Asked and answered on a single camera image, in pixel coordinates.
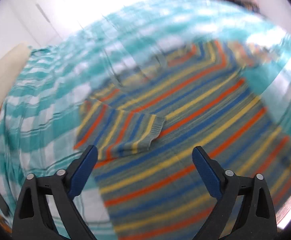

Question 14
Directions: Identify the white wardrobe with drawers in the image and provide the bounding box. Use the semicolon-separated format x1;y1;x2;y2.
0;0;171;75

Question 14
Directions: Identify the cream bed headboard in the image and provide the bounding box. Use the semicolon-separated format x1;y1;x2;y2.
0;44;31;105

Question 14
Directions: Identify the multicolour striped knit sweater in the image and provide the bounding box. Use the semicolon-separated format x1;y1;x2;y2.
74;40;291;239

